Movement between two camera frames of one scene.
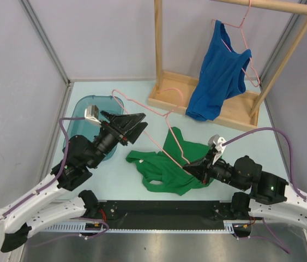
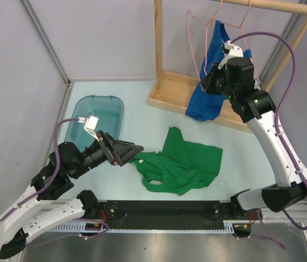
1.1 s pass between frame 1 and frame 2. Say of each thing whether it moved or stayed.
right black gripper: moved
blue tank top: stayed
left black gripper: moved
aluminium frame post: stayed
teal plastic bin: stayed
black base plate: stayed
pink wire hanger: moved
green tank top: stayed
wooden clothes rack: stayed
